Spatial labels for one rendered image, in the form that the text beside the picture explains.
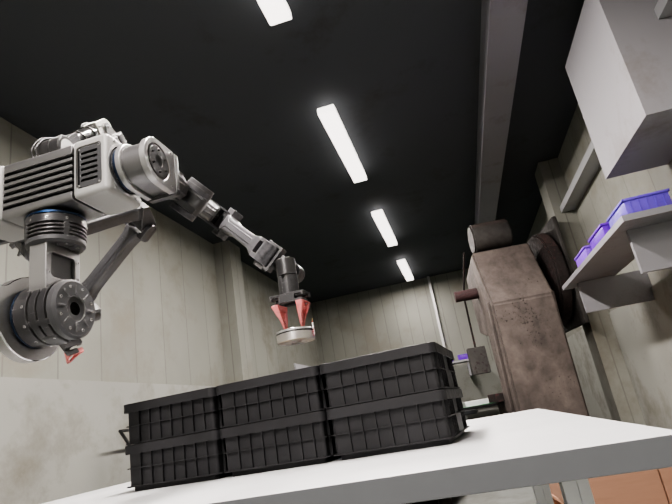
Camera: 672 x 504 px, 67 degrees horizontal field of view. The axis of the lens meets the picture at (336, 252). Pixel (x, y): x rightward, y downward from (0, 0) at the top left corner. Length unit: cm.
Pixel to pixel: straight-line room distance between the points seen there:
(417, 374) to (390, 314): 780
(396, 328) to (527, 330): 452
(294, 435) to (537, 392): 357
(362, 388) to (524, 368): 351
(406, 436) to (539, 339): 358
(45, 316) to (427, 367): 87
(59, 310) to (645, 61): 260
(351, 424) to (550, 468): 59
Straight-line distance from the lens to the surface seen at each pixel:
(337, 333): 919
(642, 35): 298
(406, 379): 126
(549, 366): 478
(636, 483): 308
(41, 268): 135
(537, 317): 479
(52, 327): 130
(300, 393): 133
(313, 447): 134
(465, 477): 83
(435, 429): 125
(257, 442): 140
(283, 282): 144
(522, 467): 83
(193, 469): 150
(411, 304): 903
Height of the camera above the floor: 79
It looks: 18 degrees up
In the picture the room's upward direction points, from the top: 10 degrees counter-clockwise
